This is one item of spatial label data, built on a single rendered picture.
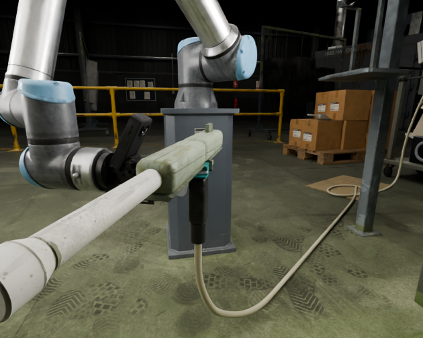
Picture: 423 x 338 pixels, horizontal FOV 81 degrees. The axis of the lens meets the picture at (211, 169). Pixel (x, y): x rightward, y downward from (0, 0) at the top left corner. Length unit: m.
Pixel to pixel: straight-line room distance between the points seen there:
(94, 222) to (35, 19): 0.60
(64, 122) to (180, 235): 0.72
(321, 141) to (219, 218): 2.38
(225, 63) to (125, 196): 0.80
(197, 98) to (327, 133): 2.49
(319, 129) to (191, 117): 2.43
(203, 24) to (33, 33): 0.47
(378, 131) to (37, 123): 1.34
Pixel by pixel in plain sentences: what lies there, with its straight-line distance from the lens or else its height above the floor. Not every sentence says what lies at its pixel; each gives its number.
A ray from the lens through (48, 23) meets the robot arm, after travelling 0.74.
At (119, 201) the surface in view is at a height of 0.57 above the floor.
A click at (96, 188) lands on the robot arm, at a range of 0.53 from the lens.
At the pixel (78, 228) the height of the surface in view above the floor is 0.56.
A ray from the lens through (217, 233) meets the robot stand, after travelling 1.15.
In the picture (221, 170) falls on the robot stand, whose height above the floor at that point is 0.39.
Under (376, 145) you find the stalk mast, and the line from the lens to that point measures 1.45.
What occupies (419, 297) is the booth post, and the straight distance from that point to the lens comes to 1.16.
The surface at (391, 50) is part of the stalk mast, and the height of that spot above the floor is 0.89.
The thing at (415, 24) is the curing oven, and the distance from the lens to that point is 10.56.
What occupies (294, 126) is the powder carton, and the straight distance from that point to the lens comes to 3.65.
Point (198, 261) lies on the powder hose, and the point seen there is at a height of 0.33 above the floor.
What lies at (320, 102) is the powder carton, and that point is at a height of 0.73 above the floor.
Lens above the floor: 0.64
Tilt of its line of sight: 13 degrees down
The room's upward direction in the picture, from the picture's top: straight up
